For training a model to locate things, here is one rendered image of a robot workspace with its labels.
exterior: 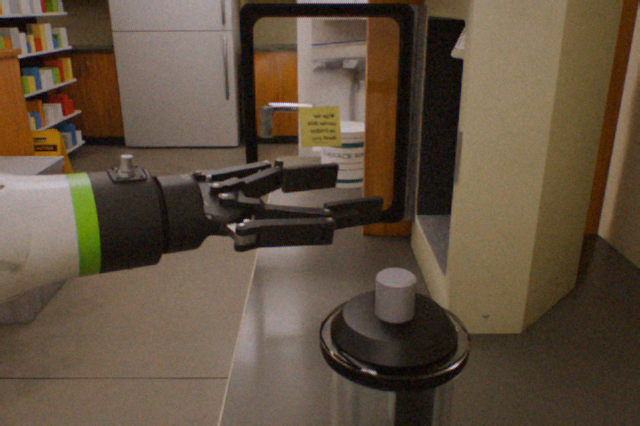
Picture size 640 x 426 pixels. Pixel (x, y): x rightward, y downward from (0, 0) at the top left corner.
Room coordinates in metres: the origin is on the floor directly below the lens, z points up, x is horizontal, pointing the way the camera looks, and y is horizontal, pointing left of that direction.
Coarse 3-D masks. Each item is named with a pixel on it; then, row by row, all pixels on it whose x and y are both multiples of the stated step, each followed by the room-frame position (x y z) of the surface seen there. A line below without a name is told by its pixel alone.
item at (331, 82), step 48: (288, 48) 1.04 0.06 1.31; (336, 48) 1.02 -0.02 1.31; (384, 48) 1.01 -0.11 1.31; (288, 96) 1.04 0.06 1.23; (336, 96) 1.02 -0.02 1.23; (384, 96) 1.01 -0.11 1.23; (288, 144) 1.04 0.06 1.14; (336, 144) 1.02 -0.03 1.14; (384, 144) 1.01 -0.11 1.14; (336, 192) 1.02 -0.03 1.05; (384, 192) 1.01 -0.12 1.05
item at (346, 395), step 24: (336, 312) 0.38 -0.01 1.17; (336, 360) 0.32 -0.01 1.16; (360, 360) 0.32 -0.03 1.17; (456, 360) 0.32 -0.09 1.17; (336, 384) 0.34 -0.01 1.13; (360, 384) 0.31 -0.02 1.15; (336, 408) 0.34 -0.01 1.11; (360, 408) 0.32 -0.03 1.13; (384, 408) 0.31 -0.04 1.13; (408, 408) 0.31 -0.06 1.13; (432, 408) 0.32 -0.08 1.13
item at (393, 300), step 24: (384, 288) 0.34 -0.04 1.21; (408, 288) 0.34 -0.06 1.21; (360, 312) 0.36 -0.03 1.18; (384, 312) 0.34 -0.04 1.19; (408, 312) 0.34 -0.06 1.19; (432, 312) 0.36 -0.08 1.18; (336, 336) 0.34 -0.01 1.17; (360, 336) 0.33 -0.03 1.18; (384, 336) 0.32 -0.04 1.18; (408, 336) 0.32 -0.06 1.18; (432, 336) 0.33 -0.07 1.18; (456, 336) 0.34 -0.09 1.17; (384, 360) 0.31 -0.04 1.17; (408, 360) 0.31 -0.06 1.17; (432, 360) 0.31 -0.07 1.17
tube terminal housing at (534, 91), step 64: (448, 0) 0.84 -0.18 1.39; (512, 0) 0.70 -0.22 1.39; (576, 0) 0.72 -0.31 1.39; (512, 64) 0.70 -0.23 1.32; (576, 64) 0.74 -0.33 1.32; (512, 128) 0.70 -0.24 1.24; (576, 128) 0.77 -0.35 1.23; (512, 192) 0.70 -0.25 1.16; (576, 192) 0.80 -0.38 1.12; (448, 256) 0.72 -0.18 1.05; (512, 256) 0.70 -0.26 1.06; (576, 256) 0.83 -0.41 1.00; (512, 320) 0.70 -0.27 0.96
